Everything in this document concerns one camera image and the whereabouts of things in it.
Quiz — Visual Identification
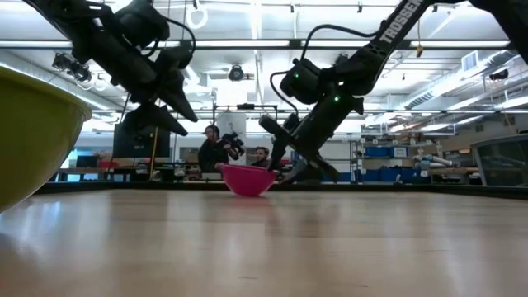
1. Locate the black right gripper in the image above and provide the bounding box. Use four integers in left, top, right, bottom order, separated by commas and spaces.
258, 92, 361, 185

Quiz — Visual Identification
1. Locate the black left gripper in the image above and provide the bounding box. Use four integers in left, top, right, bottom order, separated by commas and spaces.
72, 28, 200, 138

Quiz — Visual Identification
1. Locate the small pink bowl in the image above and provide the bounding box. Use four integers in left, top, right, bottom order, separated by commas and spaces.
220, 163, 278, 197

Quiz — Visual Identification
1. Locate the large teal and yellow bowl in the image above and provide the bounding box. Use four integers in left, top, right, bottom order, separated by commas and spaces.
0, 65, 93, 214

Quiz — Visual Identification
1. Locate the person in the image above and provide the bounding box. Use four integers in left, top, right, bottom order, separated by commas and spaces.
251, 146, 272, 168
197, 125, 232, 173

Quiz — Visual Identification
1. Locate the dark background monitor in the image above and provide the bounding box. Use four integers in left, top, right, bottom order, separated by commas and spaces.
112, 121, 172, 159

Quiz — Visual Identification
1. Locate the blue storage bin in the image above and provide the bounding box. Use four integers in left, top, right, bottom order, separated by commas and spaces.
365, 146, 409, 159
362, 166, 418, 184

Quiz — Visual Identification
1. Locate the grey transparent container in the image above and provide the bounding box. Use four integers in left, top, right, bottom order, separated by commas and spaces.
469, 134, 528, 187

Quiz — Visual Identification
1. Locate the black handheld camera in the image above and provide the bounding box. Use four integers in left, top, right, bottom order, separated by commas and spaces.
221, 131, 247, 161

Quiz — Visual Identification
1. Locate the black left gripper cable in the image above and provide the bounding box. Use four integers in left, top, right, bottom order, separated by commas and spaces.
144, 16, 197, 59

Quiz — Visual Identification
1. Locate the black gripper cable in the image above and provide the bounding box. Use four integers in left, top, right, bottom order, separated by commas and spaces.
269, 23, 383, 117
144, 16, 197, 59

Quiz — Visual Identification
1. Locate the black overhead camera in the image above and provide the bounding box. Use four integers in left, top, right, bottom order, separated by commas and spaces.
228, 64, 246, 83

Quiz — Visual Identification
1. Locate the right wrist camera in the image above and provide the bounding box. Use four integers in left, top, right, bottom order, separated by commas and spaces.
279, 57, 328, 106

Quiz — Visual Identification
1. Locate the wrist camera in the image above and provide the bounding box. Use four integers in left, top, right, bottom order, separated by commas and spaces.
279, 57, 328, 106
114, 0, 171, 50

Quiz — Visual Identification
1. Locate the black aluminium table frame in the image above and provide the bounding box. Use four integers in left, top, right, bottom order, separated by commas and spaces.
35, 180, 528, 201

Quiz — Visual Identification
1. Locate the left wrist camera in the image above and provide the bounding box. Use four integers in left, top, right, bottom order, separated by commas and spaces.
114, 0, 171, 50

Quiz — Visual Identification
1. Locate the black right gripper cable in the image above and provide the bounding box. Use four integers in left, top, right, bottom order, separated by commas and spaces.
269, 23, 383, 117

